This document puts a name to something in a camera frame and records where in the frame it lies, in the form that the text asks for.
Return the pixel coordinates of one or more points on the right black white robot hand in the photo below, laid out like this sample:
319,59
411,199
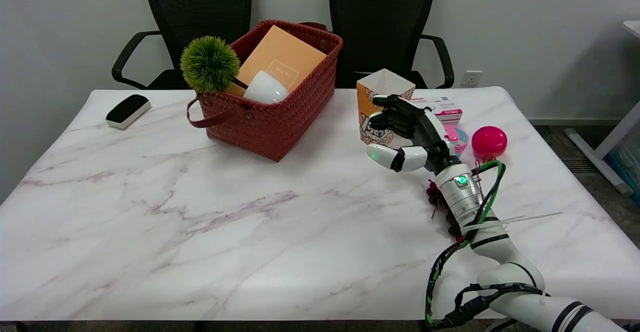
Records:
430,132

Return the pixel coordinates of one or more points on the orange white popcorn box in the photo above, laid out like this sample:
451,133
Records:
366,103

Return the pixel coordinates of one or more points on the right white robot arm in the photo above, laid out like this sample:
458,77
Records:
500,252

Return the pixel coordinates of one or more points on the pink white carton box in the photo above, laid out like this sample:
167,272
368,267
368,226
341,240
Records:
447,109

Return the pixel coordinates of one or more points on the blue storage box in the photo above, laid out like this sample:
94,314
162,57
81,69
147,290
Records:
630,167

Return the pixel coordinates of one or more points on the pink blue round toy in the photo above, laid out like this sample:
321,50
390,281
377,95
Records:
460,139

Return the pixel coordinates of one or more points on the magenta pomegranate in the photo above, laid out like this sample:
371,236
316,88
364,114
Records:
489,142

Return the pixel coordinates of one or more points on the dark red grape bunch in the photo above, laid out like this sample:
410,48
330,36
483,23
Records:
434,197

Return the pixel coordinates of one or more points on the black mesh office chair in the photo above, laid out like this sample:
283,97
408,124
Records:
200,2
380,12

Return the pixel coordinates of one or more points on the white zip tie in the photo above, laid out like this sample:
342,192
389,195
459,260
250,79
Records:
530,217

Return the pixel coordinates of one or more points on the red woven basket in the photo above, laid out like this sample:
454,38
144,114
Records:
280,127

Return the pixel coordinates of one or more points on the orange book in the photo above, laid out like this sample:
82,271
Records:
280,52

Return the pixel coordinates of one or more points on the green ball plant white pot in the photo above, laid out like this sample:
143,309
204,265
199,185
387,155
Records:
210,64

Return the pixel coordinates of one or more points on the black white board eraser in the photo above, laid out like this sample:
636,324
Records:
127,108

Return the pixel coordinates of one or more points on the white wall socket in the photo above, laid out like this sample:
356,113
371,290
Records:
471,78

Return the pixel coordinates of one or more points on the white desk frame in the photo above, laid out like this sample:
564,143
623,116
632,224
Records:
600,169

